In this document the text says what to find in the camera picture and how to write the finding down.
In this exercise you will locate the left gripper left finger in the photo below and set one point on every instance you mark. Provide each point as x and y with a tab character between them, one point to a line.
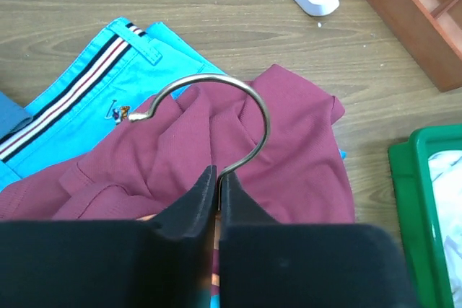
101	261

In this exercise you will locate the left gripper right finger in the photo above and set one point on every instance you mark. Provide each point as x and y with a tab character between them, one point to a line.
307	268

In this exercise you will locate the maroon tank top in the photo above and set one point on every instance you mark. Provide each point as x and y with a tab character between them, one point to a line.
298	177

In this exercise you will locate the orange hanger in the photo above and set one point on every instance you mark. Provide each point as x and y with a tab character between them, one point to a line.
186	146

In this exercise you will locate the blue-grey hanging tank top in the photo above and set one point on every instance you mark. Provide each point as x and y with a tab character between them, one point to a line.
12	116

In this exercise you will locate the green plastic bin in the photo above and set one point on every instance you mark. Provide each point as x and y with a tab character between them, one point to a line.
417	213

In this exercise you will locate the turquoise folded shirt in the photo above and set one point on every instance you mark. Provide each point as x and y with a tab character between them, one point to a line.
117	71

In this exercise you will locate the white cloth in bin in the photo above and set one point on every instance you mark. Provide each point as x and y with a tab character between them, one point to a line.
445	173

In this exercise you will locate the orange compartment tray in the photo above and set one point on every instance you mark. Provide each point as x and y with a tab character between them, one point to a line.
430	30

